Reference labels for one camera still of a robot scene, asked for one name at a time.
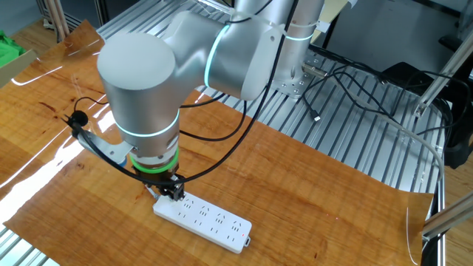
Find wood grain table mat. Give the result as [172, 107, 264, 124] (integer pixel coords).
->
[0, 18, 434, 266]

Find cardboard box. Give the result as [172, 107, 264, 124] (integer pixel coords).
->
[0, 49, 38, 89]

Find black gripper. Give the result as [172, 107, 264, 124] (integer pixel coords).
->
[141, 171, 186, 202]

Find black USB cable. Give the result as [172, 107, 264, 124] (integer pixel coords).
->
[299, 64, 385, 123]

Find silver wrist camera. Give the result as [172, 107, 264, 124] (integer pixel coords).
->
[72, 127, 135, 169]

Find grey power strip cable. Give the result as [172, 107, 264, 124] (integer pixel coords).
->
[143, 183, 162, 202]

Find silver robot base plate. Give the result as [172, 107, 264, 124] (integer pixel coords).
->
[269, 55, 330, 100]

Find green cloth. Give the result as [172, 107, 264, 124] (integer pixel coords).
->
[0, 29, 27, 69]

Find aluminium frame post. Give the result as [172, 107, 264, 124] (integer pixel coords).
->
[421, 191, 473, 241]
[43, 0, 71, 42]
[412, 29, 473, 118]

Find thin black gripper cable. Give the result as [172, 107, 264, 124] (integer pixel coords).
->
[179, 92, 248, 143]

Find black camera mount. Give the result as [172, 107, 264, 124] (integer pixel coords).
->
[443, 66, 473, 170]

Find white power strip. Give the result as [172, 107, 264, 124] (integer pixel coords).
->
[152, 190, 253, 255]

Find black power adapter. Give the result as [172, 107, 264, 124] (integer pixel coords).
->
[380, 61, 426, 88]

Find thick black camera cable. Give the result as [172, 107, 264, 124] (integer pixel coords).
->
[61, 0, 300, 185]

